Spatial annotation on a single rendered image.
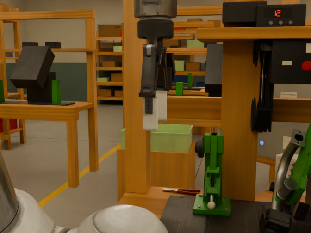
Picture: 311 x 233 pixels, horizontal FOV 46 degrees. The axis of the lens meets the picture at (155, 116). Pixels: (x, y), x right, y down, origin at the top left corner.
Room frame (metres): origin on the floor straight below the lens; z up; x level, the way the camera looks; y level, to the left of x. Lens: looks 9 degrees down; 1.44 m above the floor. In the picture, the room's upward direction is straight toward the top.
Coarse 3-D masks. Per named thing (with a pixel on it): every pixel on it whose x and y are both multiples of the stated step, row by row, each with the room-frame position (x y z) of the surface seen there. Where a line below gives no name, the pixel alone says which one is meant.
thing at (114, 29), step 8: (104, 24) 11.69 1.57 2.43; (112, 24) 11.64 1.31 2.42; (120, 24) 11.58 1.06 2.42; (104, 32) 11.69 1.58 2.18; (112, 32) 11.63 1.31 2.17; (104, 40) 11.69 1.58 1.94; (112, 40) 11.63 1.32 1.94; (120, 40) 11.58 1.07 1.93; (104, 48) 11.69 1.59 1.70; (112, 48) 11.64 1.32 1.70
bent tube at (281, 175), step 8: (296, 136) 1.11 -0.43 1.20; (304, 136) 1.09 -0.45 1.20; (288, 144) 1.12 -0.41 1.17; (296, 144) 1.07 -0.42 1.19; (304, 144) 1.07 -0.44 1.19; (288, 152) 1.13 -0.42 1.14; (280, 160) 1.16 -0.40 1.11; (288, 160) 1.14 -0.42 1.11; (280, 168) 1.15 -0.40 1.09; (280, 176) 1.13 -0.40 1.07; (280, 184) 1.11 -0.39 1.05; (272, 200) 1.08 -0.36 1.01; (272, 208) 1.05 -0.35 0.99; (280, 208) 1.05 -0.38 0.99
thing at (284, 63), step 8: (272, 40) 1.28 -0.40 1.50; (280, 40) 1.27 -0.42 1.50; (288, 40) 1.26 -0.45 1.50; (296, 40) 1.26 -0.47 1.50; (304, 40) 1.25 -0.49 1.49; (272, 48) 1.27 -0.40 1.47; (280, 48) 1.27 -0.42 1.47; (288, 48) 1.26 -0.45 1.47; (296, 48) 1.26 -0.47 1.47; (304, 48) 1.25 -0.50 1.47; (272, 56) 1.27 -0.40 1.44; (280, 56) 1.27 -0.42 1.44; (288, 56) 1.26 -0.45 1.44; (296, 56) 1.26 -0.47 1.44; (304, 56) 1.25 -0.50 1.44; (272, 64) 1.27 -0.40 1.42; (280, 64) 1.27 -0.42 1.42; (288, 64) 1.26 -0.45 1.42; (296, 64) 1.26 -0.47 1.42; (304, 64) 1.25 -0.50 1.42; (272, 72) 1.27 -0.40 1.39; (280, 72) 1.27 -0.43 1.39; (288, 72) 1.26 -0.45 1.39; (296, 72) 1.26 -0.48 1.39; (304, 72) 1.25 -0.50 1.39; (272, 80) 1.27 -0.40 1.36; (280, 80) 1.27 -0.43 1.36; (288, 80) 1.26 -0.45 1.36; (296, 80) 1.26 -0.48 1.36; (304, 80) 1.25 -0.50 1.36
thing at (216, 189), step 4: (208, 168) 1.26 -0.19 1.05; (208, 172) 1.25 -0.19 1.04; (212, 172) 1.25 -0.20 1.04; (216, 172) 1.24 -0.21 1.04; (220, 172) 1.28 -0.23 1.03; (208, 176) 1.27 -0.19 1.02; (212, 176) 1.25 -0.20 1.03; (220, 176) 1.27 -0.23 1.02; (208, 180) 1.26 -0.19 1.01; (212, 180) 1.23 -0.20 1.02; (216, 180) 1.26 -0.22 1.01; (220, 180) 1.26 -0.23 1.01; (208, 184) 1.25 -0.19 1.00; (212, 184) 1.22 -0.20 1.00; (216, 184) 1.25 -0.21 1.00; (220, 184) 1.25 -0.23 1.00; (208, 188) 1.21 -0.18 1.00; (212, 188) 1.21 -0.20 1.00; (216, 188) 1.21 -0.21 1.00; (204, 192) 1.23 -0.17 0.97; (208, 192) 1.20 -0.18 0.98; (212, 192) 1.20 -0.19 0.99; (216, 192) 1.20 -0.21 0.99; (204, 196) 1.23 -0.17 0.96; (208, 196) 1.22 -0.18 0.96; (216, 196) 1.21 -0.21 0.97
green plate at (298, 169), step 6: (306, 138) 1.08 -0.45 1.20; (306, 144) 1.06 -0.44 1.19; (300, 150) 1.10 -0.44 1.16; (306, 150) 1.03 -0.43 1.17; (300, 156) 1.07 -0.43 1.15; (306, 156) 1.01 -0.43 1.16; (300, 162) 1.05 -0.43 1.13; (306, 162) 1.00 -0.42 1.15; (294, 168) 1.09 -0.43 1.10; (300, 168) 1.03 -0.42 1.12; (306, 168) 0.99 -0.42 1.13; (294, 174) 1.07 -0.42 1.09; (300, 174) 1.01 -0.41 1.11; (306, 174) 0.99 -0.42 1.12
